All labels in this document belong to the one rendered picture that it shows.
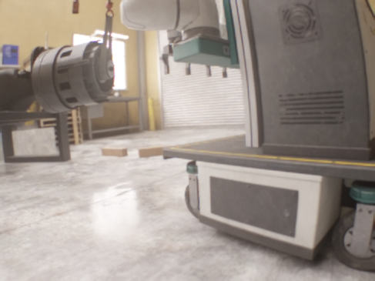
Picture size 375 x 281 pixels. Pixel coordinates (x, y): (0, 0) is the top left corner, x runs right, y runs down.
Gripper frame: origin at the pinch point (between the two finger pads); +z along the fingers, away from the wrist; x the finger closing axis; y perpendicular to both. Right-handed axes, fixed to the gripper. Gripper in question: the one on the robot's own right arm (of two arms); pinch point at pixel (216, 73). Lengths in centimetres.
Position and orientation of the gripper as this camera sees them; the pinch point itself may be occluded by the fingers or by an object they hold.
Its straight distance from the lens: 145.3
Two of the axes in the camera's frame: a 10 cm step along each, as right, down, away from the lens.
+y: 6.1, 0.2, -7.9
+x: 7.9, -1.0, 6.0
